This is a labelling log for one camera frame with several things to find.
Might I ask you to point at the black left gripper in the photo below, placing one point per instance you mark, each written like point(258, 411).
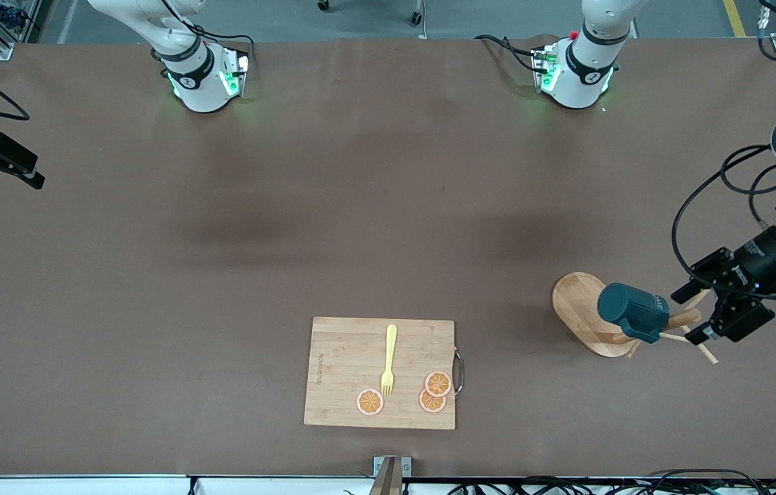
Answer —
point(759, 260)

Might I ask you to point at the dark teal cup yellow inside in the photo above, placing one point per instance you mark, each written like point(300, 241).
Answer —
point(625, 306)

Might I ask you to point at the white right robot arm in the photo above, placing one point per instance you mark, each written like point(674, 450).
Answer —
point(198, 89)

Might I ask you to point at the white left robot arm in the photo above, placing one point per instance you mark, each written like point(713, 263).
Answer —
point(583, 75)

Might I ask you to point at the wooden mug rack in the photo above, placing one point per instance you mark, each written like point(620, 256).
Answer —
point(577, 302)

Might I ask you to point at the orange slice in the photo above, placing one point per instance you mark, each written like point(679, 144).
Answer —
point(438, 383)
point(428, 405)
point(370, 402)

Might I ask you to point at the yellow plastic fork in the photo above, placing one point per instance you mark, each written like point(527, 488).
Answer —
point(390, 344)

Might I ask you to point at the bamboo cutting board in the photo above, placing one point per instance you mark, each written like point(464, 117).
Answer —
point(343, 371)

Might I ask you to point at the white table edge rail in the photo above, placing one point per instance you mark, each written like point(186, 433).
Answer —
point(51, 485)

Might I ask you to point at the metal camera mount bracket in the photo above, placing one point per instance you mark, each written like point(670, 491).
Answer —
point(391, 481)

